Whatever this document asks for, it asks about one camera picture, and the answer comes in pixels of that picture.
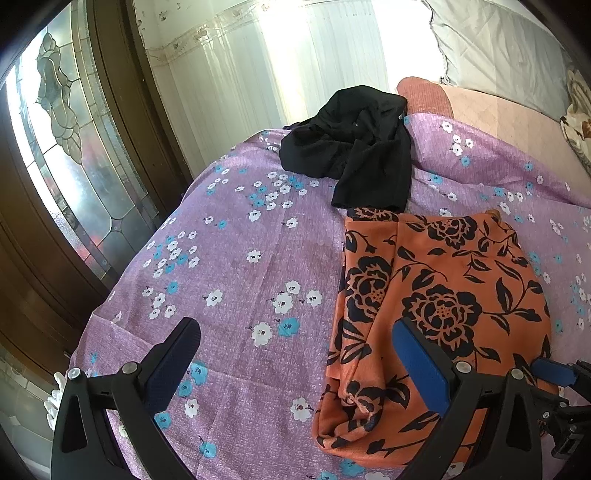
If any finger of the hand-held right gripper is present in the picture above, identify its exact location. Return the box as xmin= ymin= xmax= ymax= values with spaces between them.
xmin=530 ymin=358 xmax=591 ymax=398
xmin=538 ymin=398 xmax=591 ymax=459

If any grey pillow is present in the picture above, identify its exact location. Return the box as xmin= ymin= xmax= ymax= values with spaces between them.
xmin=422 ymin=0 xmax=578 ymax=121

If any orange black floral garment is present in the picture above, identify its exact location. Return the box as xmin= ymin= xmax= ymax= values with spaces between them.
xmin=313 ymin=208 xmax=555 ymax=467

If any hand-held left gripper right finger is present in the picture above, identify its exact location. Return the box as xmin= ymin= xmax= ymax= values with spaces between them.
xmin=392 ymin=318 xmax=546 ymax=480

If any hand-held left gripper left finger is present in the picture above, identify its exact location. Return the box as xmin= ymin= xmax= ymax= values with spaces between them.
xmin=50 ymin=317 xmax=202 ymax=480

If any brown cream patterned pillow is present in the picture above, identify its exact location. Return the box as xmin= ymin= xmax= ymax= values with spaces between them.
xmin=560 ymin=69 xmax=591 ymax=162

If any wooden stained glass door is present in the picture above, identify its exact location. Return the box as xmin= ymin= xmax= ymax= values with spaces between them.
xmin=0 ymin=0 xmax=195 ymax=384

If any pink mattress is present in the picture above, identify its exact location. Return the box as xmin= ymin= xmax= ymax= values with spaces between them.
xmin=396 ymin=76 xmax=591 ymax=195

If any white green object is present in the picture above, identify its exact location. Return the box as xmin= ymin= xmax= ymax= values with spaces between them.
xmin=44 ymin=371 xmax=70 ymax=430

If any purple floral bed sheet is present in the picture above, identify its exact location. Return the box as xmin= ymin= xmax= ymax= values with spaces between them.
xmin=69 ymin=111 xmax=591 ymax=480

